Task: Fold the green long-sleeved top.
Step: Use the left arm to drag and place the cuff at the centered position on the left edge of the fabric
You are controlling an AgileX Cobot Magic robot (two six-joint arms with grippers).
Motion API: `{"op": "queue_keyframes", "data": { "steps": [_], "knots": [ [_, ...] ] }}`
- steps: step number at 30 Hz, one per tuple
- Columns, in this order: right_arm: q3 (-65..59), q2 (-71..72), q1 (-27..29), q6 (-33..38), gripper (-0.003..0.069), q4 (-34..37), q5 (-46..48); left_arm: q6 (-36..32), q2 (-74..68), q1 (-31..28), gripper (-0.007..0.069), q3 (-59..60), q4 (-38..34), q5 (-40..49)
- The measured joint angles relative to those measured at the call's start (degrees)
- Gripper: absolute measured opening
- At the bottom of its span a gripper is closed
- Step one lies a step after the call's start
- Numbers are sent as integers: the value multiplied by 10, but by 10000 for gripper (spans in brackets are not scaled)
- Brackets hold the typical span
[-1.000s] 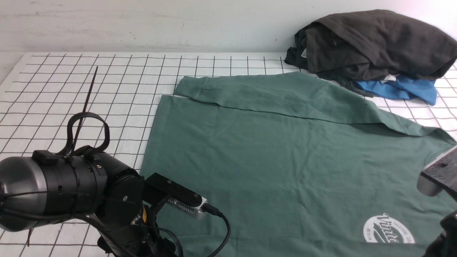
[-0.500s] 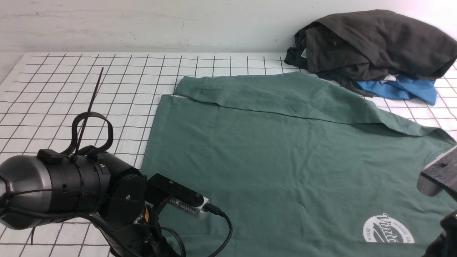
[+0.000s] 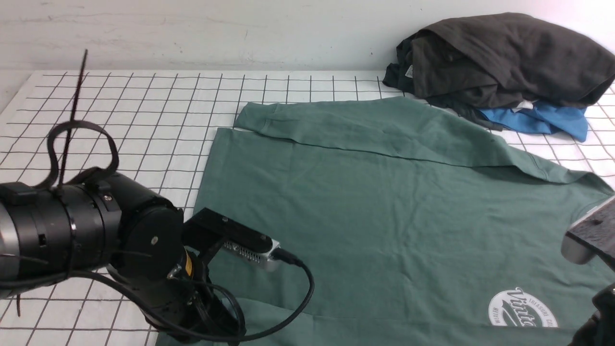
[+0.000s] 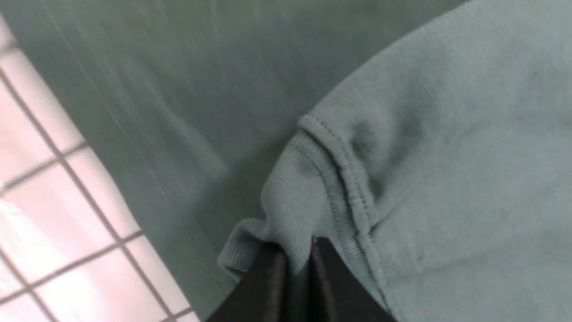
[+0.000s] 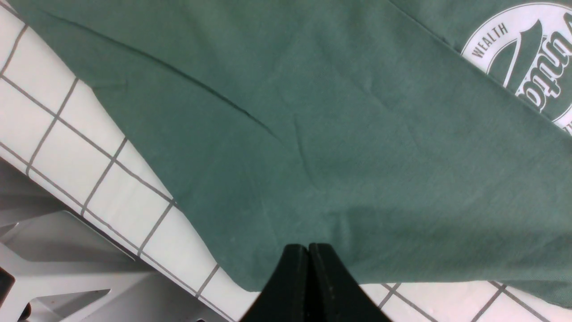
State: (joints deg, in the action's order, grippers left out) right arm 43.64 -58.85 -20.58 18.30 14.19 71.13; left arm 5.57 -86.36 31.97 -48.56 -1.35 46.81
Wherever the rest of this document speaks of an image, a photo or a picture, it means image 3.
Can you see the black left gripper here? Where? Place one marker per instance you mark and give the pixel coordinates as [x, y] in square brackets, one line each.
[178, 299]

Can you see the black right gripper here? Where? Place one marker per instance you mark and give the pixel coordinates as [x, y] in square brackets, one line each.
[599, 329]

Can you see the green long sleeve shirt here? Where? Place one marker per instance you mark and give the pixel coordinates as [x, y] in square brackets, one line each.
[420, 228]

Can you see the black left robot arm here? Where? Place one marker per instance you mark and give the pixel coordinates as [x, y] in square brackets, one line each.
[119, 233]

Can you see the blue garment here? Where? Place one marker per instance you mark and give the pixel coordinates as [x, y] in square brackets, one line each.
[541, 118]

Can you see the dark brown crumpled garment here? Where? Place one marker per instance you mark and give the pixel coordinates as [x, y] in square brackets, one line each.
[506, 60]

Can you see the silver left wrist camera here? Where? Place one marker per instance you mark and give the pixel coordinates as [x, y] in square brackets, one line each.
[240, 240]

